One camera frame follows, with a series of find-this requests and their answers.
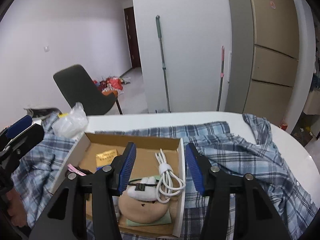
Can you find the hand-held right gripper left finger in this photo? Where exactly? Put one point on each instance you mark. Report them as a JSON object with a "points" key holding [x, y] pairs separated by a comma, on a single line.
{"points": [[127, 167]]}

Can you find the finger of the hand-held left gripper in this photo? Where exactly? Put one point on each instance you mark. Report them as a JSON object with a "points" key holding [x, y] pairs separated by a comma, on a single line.
{"points": [[18, 126], [27, 136]]}

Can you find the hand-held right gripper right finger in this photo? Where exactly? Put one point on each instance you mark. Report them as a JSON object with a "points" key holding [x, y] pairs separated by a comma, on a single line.
{"points": [[195, 167]]}

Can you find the shallow cardboard box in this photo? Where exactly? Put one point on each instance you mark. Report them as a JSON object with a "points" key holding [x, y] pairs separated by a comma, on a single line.
{"points": [[147, 155]]}

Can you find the round tan cushion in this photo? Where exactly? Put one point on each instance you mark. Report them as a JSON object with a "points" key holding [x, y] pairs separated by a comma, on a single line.
{"points": [[142, 212]]}

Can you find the pink strip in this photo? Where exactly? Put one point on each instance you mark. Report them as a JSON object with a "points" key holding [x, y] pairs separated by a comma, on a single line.
{"points": [[75, 168]]}

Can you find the person's left hand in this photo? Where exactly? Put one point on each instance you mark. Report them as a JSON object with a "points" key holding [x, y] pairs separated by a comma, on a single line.
{"points": [[15, 210]]}

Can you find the yellow and blue packet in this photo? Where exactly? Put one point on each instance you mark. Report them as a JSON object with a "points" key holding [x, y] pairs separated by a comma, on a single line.
{"points": [[107, 157]]}

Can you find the grey magazine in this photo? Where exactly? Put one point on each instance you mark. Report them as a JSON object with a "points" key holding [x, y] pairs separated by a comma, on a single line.
{"points": [[40, 111]]}

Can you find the clear plastic bag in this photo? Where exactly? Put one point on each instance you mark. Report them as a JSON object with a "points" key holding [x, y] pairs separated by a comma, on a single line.
{"points": [[70, 122]]}

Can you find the blue plaid shirt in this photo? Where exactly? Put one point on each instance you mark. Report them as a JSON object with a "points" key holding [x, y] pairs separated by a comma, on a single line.
{"points": [[250, 155]]}

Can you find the green paper pad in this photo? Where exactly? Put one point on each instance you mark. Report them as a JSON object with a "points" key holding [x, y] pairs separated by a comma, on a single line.
{"points": [[165, 221]]}

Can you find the dark chair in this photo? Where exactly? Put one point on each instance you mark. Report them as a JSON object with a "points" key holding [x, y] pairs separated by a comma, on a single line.
{"points": [[80, 90]]}

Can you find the red bags pile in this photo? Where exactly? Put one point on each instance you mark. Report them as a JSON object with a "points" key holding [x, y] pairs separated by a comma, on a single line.
{"points": [[115, 83]]}

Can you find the dark brown door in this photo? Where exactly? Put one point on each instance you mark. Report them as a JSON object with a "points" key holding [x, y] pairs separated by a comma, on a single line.
{"points": [[132, 42]]}

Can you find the beige wardrobe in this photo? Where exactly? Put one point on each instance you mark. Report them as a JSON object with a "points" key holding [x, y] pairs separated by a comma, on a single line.
{"points": [[272, 67]]}

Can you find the red round sticker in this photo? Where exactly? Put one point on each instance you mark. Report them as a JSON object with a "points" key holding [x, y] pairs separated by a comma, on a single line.
{"points": [[272, 4]]}

